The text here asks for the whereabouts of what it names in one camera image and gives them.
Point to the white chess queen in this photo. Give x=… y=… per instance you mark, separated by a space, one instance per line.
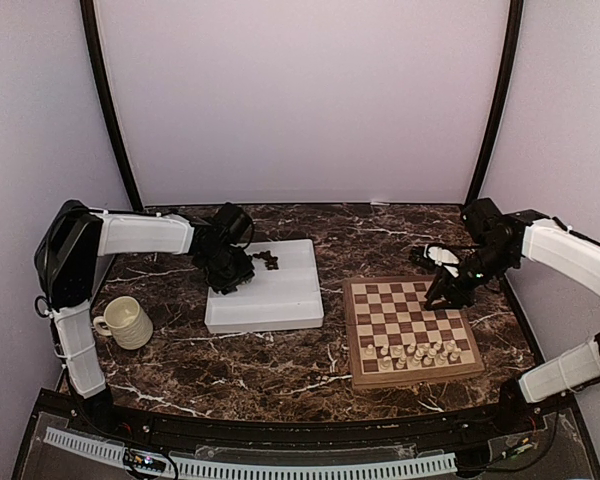
x=418 y=357

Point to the white plastic divided tray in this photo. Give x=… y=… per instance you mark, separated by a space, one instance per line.
x=285 y=298

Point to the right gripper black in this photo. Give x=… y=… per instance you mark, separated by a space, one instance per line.
x=449 y=287

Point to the black frame post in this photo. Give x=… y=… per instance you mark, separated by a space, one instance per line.
x=98 y=67
x=505 y=70

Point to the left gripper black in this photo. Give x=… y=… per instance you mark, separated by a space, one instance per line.
x=227 y=286

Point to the dark chess pieces pile upper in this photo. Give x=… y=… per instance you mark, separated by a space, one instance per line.
x=268 y=258

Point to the white slotted cable duct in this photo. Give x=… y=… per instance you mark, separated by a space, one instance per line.
x=226 y=463

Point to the wooden chess board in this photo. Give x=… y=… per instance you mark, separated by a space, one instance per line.
x=392 y=310

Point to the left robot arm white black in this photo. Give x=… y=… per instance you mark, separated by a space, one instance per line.
x=66 y=262

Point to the black front rail base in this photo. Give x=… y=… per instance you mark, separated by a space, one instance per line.
x=548 y=442

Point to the black left frame post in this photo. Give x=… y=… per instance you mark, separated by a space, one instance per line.
x=98 y=67

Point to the cream ribbed ceramic mug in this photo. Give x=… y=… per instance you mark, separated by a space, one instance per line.
x=126 y=322

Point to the white chess piece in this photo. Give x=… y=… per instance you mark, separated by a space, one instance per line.
x=442 y=357
x=401 y=362
x=430 y=357

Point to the black right frame post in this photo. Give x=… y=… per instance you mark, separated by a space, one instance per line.
x=505 y=70

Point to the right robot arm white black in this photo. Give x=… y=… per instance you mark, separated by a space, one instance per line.
x=556 y=273

